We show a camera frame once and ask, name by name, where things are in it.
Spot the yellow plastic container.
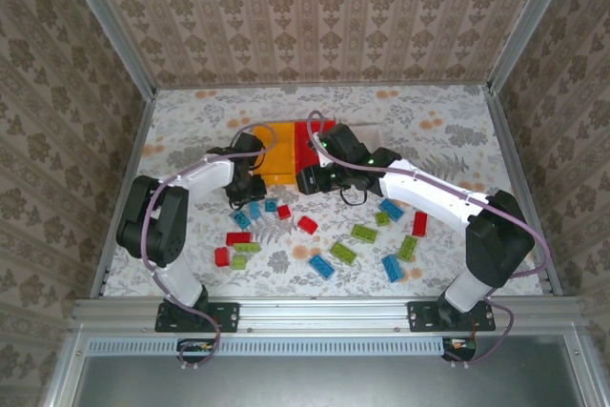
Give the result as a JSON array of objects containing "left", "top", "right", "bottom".
[{"left": 251, "top": 123, "right": 296, "bottom": 188}]

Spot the red plastic container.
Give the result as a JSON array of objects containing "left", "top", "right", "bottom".
[{"left": 293, "top": 119, "right": 337, "bottom": 185}]

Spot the white plastic container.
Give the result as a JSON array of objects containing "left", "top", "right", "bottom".
[{"left": 350, "top": 123, "right": 386, "bottom": 142}]

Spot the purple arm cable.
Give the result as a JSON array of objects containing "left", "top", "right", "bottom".
[
  {"left": 307, "top": 110, "right": 554, "bottom": 370},
  {"left": 142, "top": 123, "right": 277, "bottom": 370}
]

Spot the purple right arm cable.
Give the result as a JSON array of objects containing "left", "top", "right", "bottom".
[{"left": 307, "top": 110, "right": 554, "bottom": 370}]

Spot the aluminium table side rail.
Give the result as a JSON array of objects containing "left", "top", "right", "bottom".
[
  {"left": 90, "top": 92, "right": 156, "bottom": 298},
  {"left": 481, "top": 86, "right": 564, "bottom": 296}
]

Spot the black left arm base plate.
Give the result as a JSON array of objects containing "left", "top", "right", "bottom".
[{"left": 154, "top": 298, "right": 239, "bottom": 334}]

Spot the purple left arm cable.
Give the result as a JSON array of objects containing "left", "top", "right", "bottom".
[{"left": 142, "top": 123, "right": 277, "bottom": 370}]

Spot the aluminium frame post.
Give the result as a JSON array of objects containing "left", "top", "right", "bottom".
[
  {"left": 55, "top": 0, "right": 157, "bottom": 96},
  {"left": 486, "top": 0, "right": 580, "bottom": 93}
]

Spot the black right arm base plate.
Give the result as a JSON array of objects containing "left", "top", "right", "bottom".
[{"left": 407, "top": 300, "right": 496, "bottom": 334}]

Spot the white slotted cable duct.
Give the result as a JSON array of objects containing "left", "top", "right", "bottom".
[{"left": 88, "top": 336, "right": 447, "bottom": 356}]

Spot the aluminium mounting rail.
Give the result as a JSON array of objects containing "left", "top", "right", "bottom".
[{"left": 71, "top": 295, "right": 585, "bottom": 332}]

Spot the grey metal panel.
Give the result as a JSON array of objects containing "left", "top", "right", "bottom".
[{"left": 45, "top": 334, "right": 609, "bottom": 407}]

